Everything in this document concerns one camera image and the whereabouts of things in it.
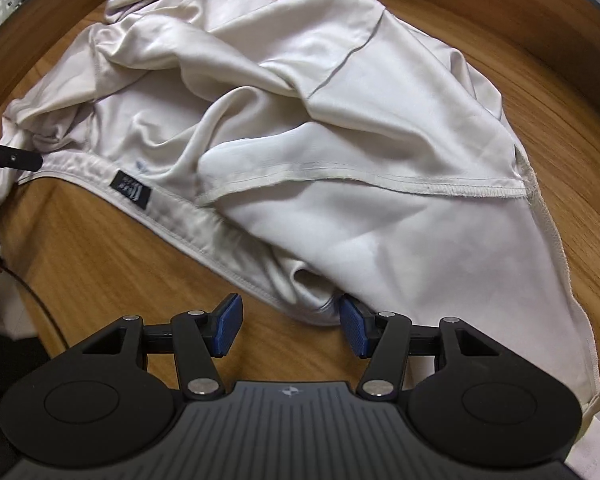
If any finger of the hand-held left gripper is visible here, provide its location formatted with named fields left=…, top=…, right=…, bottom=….
left=0, top=141, right=44, bottom=172

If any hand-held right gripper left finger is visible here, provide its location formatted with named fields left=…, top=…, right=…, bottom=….
left=82, top=292, right=245, bottom=402

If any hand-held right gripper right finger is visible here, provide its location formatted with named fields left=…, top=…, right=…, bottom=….
left=339, top=295, right=501, bottom=402

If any cream satin shirt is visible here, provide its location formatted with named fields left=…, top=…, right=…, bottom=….
left=0, top=0, right=600, bottom=480

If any black cable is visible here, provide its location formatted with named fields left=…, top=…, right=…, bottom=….
left=0, top=257, right=71, bottom=352

